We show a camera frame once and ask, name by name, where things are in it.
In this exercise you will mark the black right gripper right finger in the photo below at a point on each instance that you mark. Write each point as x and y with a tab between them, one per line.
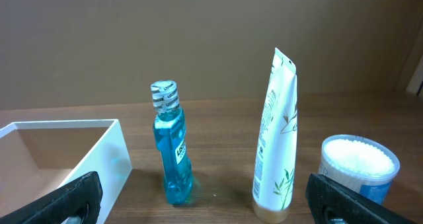
331	202

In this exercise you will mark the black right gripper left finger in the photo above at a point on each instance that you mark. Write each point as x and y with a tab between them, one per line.
75	202

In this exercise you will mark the cotton swab tub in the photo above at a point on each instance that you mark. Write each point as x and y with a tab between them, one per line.
360	164

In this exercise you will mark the white lotion tube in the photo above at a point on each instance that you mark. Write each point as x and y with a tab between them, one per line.
274	168

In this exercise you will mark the blue mouthwash bottle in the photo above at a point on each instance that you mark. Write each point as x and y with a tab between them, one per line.
169	129

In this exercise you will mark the white square container box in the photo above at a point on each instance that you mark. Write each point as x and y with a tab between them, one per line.
39	157

